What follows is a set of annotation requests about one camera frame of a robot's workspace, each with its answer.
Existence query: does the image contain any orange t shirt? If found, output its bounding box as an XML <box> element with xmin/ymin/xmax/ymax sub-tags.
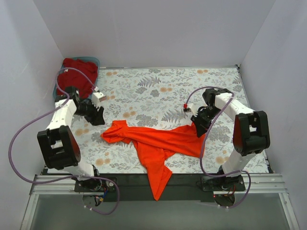
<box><xmin>100</xmin><ymin>120</ymin><xmax>205</xmax><ymax>201</ymax></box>

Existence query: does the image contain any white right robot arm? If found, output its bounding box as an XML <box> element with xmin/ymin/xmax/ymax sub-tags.
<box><xmin>183</xmin><ymin>86</ymin><xmax>271</xmax><ymax>178</ymax></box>

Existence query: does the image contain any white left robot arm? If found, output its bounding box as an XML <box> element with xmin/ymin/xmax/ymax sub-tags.
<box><xmin>37</xmin><ymin>86</ymin><xmax>106</xmax><ymax>177</ymax></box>

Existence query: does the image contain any red t shirt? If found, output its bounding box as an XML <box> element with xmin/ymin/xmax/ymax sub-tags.
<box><xmin>58</xmin><ymin>58</ymin><xmax>98</xmax><ymax>99</ymax></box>

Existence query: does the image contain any floral table mat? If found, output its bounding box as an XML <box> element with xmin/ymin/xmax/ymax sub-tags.
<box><xmin>47</xmin><ymin>68</ymin><xmax>269</xmax><ymax>174</ymax></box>

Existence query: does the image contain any blue plastic basket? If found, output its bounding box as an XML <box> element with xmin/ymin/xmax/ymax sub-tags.
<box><xmin>58</xmin><ymin>57</ymin><xmax>100</xmax><ymax>104</ymax></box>

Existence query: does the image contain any black front table strip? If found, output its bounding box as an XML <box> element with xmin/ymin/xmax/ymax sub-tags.
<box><xmin>103</xmin><ymin>173</ymin><xmax>214</xmax><ymax>203</ymax></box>

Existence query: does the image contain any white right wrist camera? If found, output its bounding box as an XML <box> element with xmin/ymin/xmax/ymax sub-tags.
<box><xmin>183</xmin><ymin>103</ymin><xmax>198</xmax><ymax>116</ymax></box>

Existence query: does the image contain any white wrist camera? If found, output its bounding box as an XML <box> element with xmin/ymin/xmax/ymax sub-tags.
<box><xmin>183</xmin><ymin>103</ymin><xmax>198</xmax><ymax>116</ymax></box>
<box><xmin>91</xmin><ymin>92</ymin><xmax>107</xmax><ymax>107</ymax></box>

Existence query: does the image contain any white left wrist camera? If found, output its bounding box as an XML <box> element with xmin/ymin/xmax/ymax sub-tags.
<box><xmin>91</xmin><ymin>92</ymin><xmax>107</xmax><ymax>107</ymax></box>

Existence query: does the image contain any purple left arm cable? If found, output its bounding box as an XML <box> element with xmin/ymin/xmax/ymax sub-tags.
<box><xmin>8</xmin><ymin>67</ymin><xmax>120</xmax><ymax>216</ymax></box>

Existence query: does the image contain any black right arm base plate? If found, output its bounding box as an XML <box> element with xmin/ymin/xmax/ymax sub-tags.
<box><xmin>200</xmin><ymin>175</ymin><xmax>246</xmax><ymax>192</ymax></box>

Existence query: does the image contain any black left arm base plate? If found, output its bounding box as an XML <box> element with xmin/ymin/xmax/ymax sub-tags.
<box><xmin>74</xmin><ymin>179</ymin><xmax>116</xmax><ymax>192</ymax></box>

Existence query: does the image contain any aluminium front frame rail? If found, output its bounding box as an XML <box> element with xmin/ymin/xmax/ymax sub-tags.
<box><xmin>30</xmin><ymin>173</ymin><xmax>288</xmax><ymax>195</ymax></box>

